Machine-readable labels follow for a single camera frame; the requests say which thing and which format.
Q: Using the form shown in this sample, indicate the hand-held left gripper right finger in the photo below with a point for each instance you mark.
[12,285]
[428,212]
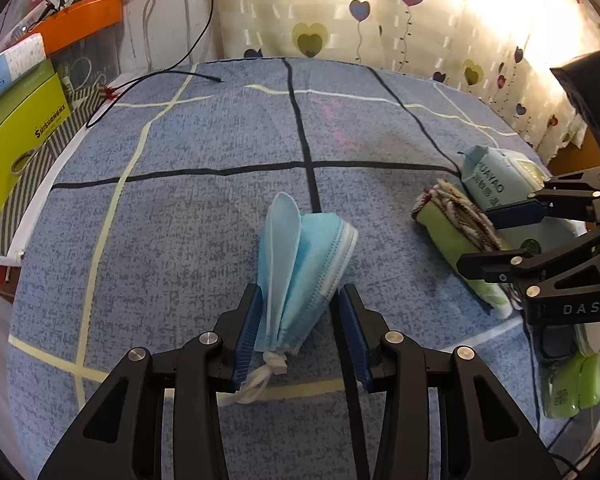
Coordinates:
[352,345]

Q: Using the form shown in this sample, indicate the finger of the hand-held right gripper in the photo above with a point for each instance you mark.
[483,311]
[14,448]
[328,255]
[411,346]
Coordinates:
[490,264]
[515,212]

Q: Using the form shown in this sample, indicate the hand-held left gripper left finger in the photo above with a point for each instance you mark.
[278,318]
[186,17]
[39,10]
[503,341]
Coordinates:
[247,340]

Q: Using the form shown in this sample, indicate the green cloth braided trim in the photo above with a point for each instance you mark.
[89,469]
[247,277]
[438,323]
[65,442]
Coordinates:
[455,230]

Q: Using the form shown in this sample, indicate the blue face mask bundle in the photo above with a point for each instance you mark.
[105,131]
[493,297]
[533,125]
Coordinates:
[300,260]

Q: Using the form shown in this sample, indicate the wet wipes pack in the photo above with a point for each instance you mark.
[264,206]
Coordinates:
[495,185]

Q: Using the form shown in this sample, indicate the light green rounded case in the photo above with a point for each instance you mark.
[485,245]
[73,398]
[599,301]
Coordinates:
[572,385]

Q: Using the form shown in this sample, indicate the wooden wardrobe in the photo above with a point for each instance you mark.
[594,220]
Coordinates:
[595,145]

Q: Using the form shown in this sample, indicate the blue checked bed sheet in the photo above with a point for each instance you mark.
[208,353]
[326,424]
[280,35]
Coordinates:
[180,210]

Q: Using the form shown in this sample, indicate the heart print curtain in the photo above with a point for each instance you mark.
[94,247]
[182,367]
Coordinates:
[455,10]

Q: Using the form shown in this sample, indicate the striped cardboard box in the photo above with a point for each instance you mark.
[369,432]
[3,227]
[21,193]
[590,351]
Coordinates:
[45,185]

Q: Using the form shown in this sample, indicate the red clip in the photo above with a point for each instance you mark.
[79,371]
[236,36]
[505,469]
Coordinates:
[110,92]

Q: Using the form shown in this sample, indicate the green cardboard box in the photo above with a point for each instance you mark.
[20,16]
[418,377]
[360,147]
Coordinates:
[20,145]

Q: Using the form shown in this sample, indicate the clear storage bin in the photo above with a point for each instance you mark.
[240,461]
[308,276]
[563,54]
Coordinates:
[90,65]

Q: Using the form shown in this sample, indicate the white and green flat box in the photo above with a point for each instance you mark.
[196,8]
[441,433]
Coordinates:
[25,82]

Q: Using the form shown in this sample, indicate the blue white tissue pack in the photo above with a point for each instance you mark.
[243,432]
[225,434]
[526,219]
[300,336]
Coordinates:
[10,70]

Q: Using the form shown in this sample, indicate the orange plastic tray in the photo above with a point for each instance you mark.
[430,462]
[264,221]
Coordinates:
[80,20]

